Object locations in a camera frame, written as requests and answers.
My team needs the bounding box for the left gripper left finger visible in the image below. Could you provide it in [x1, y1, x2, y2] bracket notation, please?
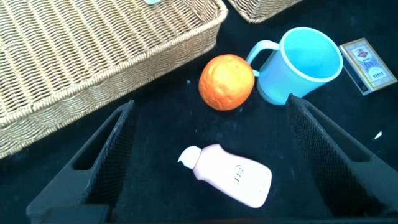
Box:
[26, 100, 138, 224]

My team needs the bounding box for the wicker basket holding food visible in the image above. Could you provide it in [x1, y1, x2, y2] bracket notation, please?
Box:
[227, 0, 304, 24]

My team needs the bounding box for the pink plastic bottle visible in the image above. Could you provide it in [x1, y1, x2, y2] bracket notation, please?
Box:
[177, 143, 273, 208]

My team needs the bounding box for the orange fruit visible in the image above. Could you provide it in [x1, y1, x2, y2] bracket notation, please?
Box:
[198, 54, 256, 111]

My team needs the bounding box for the playing card box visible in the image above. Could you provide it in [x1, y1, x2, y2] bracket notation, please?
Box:
[338, 37, 398, 96]

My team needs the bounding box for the wicker basket holding lotion bottle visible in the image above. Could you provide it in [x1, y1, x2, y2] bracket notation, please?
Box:
[0, 0, 229, 160]

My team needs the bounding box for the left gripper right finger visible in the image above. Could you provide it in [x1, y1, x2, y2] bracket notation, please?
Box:
[285, 92, 398, 218]

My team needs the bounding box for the light blue plastic mug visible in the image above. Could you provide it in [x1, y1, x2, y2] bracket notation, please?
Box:
[245, 26, 344, 106]

